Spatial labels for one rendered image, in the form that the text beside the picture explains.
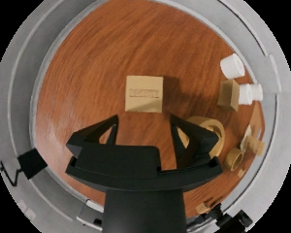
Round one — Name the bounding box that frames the small wooden pallet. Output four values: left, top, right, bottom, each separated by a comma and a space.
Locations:
239, 124, 252, 152

